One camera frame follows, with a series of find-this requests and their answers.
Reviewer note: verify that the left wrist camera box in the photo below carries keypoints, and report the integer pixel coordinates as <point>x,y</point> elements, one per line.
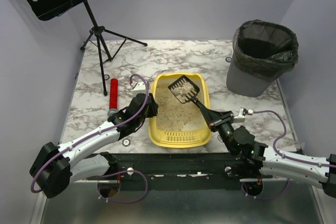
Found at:
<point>138,87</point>

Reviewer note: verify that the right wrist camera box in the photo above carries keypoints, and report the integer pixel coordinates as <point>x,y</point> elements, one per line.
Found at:
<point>242,115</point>

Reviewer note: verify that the grey litter clump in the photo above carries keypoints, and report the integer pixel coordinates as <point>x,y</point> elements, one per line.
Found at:
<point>183,90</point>

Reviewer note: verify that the black slotted litter scoop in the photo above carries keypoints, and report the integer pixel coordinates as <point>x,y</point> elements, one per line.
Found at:
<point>192,96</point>

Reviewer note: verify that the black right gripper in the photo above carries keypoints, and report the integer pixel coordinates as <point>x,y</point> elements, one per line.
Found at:
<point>221,119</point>

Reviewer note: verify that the beige cat litter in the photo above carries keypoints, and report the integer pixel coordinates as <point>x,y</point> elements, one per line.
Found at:
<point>174,116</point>

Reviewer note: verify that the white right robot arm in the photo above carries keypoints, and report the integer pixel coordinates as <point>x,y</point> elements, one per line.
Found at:
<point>268,160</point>

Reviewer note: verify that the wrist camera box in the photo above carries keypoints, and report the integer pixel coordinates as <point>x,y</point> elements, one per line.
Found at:
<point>242,115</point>
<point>138,87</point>

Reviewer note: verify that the round marker front left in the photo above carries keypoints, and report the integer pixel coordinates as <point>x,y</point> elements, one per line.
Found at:
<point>126,142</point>

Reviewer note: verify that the yellow plastic litter box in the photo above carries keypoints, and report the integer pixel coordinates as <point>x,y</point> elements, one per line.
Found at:
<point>186,139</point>

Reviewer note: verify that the grey ribbed trash can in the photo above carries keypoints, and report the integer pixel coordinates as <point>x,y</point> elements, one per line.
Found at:
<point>242,83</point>

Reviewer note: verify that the red cylinder tool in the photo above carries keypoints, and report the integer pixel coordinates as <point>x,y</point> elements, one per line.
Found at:
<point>113,101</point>

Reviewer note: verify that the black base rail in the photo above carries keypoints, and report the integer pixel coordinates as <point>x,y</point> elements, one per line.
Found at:
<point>181,171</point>

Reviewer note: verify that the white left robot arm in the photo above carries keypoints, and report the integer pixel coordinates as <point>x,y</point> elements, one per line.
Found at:
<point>52,167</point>

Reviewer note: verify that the black trash bag liner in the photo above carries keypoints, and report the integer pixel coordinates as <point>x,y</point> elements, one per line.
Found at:
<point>265,50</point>

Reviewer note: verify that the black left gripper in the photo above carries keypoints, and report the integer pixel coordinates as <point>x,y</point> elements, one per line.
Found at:
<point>151,105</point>

